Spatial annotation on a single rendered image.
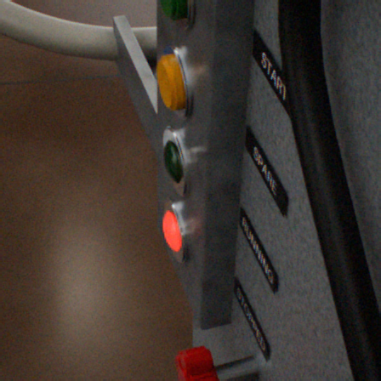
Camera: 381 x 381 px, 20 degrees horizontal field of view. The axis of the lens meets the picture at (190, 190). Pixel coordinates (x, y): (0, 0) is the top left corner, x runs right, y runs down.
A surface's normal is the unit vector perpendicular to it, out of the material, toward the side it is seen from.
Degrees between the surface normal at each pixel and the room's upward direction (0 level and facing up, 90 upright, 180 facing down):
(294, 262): 90
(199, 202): 90
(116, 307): 0
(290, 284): 90
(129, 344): 0
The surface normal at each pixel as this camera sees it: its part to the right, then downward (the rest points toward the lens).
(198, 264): -0.95, 0.22
